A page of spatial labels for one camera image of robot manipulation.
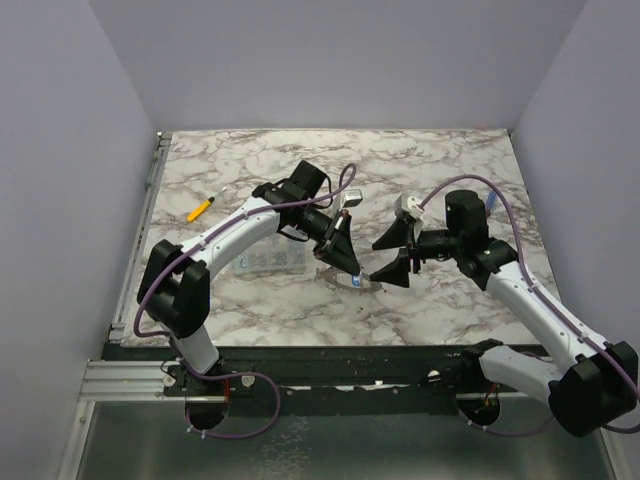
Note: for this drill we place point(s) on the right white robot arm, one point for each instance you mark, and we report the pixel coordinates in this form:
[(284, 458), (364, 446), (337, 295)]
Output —
[(588, 381)]

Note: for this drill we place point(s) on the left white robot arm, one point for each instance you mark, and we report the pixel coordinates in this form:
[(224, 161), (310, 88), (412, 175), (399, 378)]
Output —
[(175, 290)]

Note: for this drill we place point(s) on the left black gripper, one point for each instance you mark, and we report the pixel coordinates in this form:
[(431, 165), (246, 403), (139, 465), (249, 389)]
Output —
[(336, 247)]

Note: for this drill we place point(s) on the clear plastic parts box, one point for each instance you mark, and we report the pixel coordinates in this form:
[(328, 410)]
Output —
[(271, 255)]

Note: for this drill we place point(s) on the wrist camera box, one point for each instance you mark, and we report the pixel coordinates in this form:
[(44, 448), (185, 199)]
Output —
[(347, 199), (407, 208)]

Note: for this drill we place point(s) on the large metal key ring disc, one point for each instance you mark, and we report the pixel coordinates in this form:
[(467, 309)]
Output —
[(341, 280)]

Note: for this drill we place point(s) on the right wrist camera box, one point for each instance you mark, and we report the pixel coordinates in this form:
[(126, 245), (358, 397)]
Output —
[(407, 208)]

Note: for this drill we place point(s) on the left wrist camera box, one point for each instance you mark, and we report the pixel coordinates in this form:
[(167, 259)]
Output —
[(347, 199)]

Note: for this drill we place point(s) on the yellow handled screwdriver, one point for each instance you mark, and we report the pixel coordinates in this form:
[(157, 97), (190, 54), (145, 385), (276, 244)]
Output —
[(198, 211)]

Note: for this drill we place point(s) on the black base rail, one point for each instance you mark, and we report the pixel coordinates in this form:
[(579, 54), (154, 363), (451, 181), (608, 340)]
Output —
[(333, 381)]

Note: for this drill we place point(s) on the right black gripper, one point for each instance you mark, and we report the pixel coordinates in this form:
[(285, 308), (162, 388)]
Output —
[(411, 248)]

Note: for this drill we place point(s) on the aluminium frame rail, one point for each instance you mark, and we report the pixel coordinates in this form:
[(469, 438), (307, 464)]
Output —
[(118, 385)]

